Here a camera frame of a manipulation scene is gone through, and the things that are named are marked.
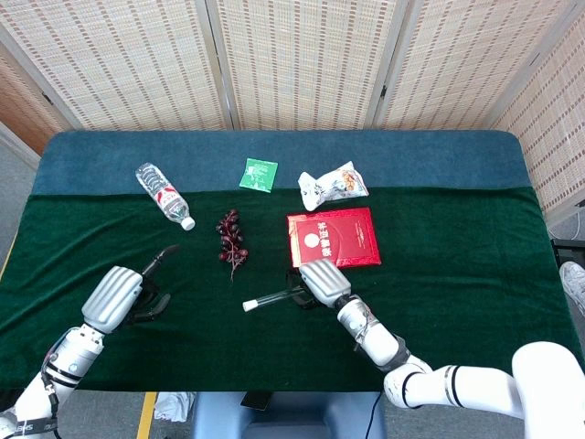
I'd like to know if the white crumpled plastic bag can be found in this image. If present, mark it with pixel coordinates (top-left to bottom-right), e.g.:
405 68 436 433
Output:
154 391 196 423

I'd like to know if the red certificate book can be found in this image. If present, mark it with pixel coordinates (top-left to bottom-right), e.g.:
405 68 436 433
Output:
286 207 383 270

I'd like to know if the clear plastic water bottle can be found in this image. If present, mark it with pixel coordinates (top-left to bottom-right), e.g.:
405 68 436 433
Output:
134 162 197 231

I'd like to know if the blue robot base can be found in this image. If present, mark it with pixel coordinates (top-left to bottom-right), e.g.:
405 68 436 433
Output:
190 391 388 439

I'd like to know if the dark red grape bunch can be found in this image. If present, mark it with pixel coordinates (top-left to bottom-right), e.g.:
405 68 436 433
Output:
216 209 250 283

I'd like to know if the blue table cover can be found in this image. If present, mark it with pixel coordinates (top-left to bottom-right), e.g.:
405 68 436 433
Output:
31 130 536 198

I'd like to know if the black box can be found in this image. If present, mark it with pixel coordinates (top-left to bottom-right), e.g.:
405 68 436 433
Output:
550 237 585 275

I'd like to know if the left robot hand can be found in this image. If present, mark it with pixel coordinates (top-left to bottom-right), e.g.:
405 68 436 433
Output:
80 244 181 335

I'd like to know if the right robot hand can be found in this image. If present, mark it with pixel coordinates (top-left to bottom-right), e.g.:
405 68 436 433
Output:
285 259 352 311

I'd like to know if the white sneaker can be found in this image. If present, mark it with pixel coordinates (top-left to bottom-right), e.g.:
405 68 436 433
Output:
558 262 585 317

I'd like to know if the dark green velvet cloth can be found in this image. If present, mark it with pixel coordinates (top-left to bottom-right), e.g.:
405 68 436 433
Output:
0 186 577 397

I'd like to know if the green paper packet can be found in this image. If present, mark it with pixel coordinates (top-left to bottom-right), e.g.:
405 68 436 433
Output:
238 157 279 193

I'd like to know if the transparent glass test tube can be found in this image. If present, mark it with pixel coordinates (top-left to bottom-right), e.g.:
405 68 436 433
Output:
252 288 303 310

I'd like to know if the white crumpled snack bag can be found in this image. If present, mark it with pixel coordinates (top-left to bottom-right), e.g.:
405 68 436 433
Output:
297 160 370 212

